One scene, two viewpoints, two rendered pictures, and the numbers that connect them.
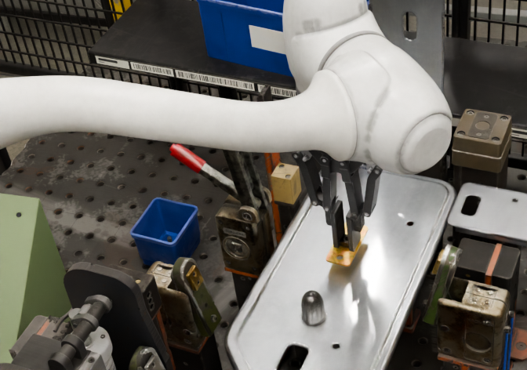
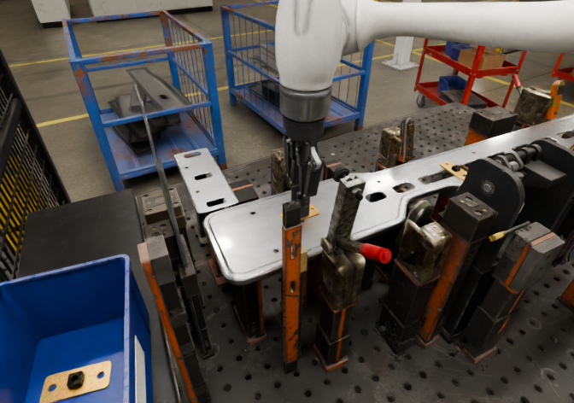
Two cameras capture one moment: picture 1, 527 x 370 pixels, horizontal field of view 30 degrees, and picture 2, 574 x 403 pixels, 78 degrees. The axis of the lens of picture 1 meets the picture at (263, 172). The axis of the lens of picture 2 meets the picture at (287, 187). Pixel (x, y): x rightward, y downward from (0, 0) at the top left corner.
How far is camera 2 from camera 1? 1.61 m
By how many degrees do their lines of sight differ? 96
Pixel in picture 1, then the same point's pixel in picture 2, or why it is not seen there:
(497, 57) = (45, 252)
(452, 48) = not seen: hidden behind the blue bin
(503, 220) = (217, 188)
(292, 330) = (364, 206)
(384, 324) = (322, 184)
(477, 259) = (246, 191)
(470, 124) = (162, 204)
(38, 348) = (547, 172)
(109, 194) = not seen: outside the picture
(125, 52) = not seen: outside the picture
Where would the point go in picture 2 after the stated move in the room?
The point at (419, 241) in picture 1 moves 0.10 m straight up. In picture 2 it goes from (261, 202) to (260, 167)
